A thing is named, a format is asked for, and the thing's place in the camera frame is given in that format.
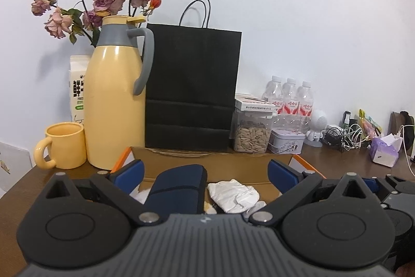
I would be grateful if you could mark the navy zip case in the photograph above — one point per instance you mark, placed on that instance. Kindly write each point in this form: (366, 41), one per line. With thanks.
(178, 189)

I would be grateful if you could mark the white robot figure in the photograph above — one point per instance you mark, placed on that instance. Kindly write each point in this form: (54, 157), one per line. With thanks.
(318, 121)

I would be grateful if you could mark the black paper bag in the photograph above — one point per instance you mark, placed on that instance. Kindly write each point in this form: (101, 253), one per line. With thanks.
(194, 85)

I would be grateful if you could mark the yellow mug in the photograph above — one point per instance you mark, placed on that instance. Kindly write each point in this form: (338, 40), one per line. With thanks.
(66, 145)

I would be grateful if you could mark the white wall panel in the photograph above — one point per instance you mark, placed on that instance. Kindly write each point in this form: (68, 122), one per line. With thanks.
(13, 163)

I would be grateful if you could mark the white milk carton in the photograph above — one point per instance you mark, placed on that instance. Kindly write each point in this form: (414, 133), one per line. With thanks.
(77, 88)

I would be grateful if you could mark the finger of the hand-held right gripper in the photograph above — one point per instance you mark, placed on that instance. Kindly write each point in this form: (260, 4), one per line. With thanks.
(373, 184)

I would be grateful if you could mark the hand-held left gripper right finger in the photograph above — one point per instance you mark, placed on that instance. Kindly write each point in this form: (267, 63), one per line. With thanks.
(284, 178)

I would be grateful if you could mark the white tissue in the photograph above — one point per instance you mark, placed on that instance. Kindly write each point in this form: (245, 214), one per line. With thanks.
(233, 196)

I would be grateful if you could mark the printed tin box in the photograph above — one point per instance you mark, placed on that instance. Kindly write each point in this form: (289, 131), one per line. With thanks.
(287, 142)

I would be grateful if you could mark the small black device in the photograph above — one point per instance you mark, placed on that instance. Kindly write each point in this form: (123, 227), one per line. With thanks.
(347, 119)

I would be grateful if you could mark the small white carton box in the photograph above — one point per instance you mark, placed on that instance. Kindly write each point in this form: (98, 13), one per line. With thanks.
(254, 104)

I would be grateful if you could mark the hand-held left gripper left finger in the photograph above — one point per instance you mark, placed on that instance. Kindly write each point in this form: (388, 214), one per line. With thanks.
(129, 175)

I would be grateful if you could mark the colourful snack packet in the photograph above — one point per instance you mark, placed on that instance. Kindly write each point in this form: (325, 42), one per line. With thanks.
(369, 124)

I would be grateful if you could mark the clear seed container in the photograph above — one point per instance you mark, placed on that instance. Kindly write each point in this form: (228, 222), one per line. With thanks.
(251, 136)

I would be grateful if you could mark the orange cardboard box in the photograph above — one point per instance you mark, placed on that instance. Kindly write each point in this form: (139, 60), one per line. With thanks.
(227, 166)

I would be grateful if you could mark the purple tissue pack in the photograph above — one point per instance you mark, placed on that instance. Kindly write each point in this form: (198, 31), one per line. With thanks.
(385, 150)

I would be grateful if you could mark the yellow thermos jug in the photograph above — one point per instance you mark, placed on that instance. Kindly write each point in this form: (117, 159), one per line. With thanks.
(113, 101)

